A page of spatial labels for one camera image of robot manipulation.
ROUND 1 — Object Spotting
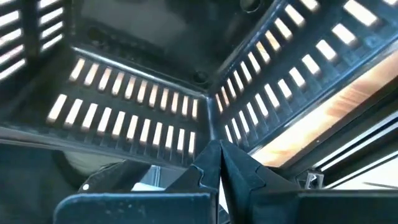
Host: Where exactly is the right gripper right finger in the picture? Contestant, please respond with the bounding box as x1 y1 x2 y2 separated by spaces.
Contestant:
220 139 300 224

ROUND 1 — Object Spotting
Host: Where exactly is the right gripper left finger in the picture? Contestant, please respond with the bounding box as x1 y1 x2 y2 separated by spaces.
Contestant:
164 139 223 192

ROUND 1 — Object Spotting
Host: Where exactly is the black plastic slotted basket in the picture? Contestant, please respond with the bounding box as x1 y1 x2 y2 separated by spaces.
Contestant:
0 0 398 170

